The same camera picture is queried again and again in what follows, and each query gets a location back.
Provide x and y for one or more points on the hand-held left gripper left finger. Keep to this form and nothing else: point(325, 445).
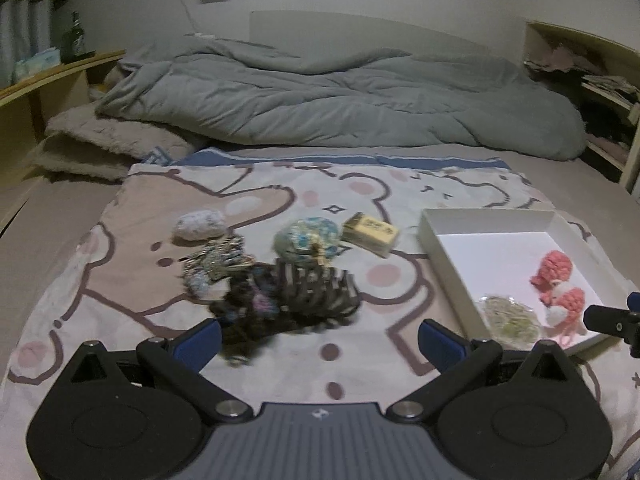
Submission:
point(200, 346)

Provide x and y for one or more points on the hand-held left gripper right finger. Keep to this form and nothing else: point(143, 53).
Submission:
point(440, 347)

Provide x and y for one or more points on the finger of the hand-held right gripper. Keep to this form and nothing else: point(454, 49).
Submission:
point(607, 319)

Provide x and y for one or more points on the dark fuzzy scrunchie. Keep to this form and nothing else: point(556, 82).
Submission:
point(250, 310)

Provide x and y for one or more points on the white cardboard box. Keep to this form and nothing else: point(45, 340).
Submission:
point(490, 250)

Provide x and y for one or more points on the blue green scrunchie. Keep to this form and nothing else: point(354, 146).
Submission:
point(305, 240)

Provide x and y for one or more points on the pink crochet toy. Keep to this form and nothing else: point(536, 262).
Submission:
point(555, 270)

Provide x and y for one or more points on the small yellow box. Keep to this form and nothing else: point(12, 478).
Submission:
point(370, 232)

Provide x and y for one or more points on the bear printed blanket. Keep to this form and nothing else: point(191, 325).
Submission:
point(310, 200)

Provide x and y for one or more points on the beige fluffy blanket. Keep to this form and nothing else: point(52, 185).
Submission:
point(100, 140)

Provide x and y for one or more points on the pile of papers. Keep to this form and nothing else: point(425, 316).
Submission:
point(607, 82)

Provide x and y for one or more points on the pink cloth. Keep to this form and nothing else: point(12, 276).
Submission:
point(555, 56)

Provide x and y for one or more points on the grey duvet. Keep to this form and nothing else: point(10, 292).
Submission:
point(325, 100)

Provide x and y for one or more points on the wooden shelf unit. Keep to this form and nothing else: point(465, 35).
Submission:
point(575, 35)

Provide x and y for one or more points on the curved wooden shelf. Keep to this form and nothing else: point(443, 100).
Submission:
point(50, 95)

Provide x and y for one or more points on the white headboard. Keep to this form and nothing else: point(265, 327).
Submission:
point(375, 30)

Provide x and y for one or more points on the tissue pack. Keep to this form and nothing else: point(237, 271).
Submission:
point(37, 62)

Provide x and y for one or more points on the green glass bottle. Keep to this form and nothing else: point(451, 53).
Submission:
point(74, 40)

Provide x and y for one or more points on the grey curtain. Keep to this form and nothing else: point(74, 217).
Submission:
point(25, 25)

